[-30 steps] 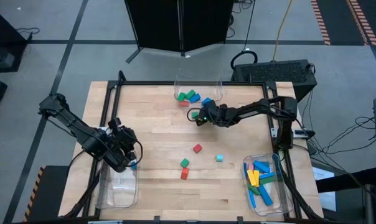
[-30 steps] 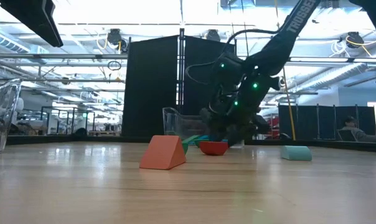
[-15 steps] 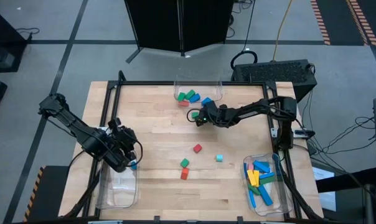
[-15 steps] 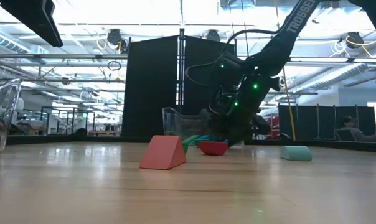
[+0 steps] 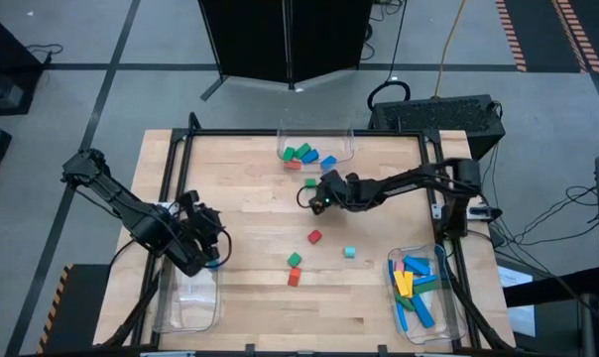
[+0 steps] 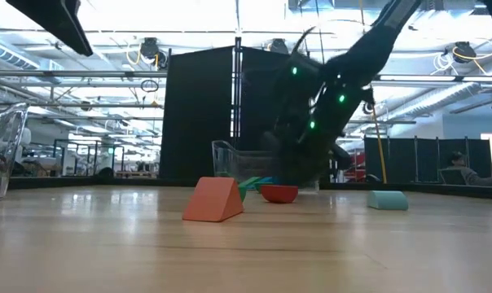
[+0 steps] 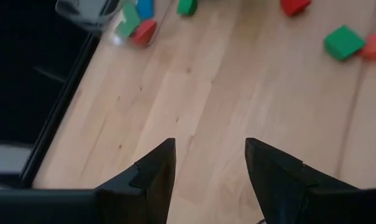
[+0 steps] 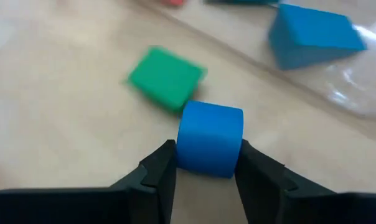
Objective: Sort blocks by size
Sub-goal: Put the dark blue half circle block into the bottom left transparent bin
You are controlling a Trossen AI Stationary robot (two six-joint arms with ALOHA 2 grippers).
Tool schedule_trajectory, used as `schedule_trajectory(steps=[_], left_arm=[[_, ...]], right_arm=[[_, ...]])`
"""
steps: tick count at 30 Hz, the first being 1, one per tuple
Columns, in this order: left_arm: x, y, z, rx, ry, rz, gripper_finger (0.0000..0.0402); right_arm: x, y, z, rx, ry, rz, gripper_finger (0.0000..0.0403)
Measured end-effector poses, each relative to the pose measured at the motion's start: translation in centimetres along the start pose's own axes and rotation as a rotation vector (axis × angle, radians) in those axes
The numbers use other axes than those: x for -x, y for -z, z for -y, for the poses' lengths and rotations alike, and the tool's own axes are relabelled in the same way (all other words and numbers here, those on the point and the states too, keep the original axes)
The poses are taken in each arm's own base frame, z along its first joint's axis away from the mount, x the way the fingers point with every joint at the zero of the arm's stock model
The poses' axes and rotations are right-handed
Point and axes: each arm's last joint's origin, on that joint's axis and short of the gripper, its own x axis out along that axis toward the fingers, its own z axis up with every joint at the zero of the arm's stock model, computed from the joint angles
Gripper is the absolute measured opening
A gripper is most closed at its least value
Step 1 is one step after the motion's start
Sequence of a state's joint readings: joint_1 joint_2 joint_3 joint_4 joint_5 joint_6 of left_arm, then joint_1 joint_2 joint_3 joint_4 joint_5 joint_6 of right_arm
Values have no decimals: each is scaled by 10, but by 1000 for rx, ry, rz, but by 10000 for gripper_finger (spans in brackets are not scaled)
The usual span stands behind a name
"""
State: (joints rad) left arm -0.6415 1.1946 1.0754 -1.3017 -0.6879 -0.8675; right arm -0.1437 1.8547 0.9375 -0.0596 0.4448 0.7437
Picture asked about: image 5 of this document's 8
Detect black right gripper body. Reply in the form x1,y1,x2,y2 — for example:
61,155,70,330
317,169,364,215

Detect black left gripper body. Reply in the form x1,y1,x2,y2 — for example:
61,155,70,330
173,189,231,278

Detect yellow long block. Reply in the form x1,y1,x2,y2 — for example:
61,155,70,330
393,270,411,298

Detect green long block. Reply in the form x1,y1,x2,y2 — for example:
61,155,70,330
413,280,441,296
394,293,417,312

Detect clear plastic bin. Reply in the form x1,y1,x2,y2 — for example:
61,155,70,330
276,118,356,173
150,247,224,335
382,243,468,346

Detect black perforated computer box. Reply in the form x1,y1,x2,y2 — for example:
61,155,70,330
367,92,507,161

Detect black mat yellow hazard stripes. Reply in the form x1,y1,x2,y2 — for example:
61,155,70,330
35,262,113,356

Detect black folding partition panel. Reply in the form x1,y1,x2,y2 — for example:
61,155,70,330
196,0,376,103

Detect white paper sheet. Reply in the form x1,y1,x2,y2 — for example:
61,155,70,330
496,264,538,339

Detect black mat orange hazard stripes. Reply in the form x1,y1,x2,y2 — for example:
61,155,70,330
492,0,599,74

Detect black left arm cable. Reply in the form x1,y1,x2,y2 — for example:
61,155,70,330
170,200,233,272

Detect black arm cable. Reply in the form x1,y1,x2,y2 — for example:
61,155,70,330
170,200,233,272
295,185,325,210

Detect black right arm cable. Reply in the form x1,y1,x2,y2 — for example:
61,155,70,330
295,185,325,210

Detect black table frame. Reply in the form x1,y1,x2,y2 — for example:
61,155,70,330
91,111,518,357

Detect black looped cable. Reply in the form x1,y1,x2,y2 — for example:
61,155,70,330
366,0,413,113

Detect thick yellow cable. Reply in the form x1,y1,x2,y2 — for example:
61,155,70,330
432,0,468,99

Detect black floor cable bundle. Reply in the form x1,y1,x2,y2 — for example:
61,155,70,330
480,143,599,249

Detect thin black floor cable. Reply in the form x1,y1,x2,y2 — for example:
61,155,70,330
24,43,64,66

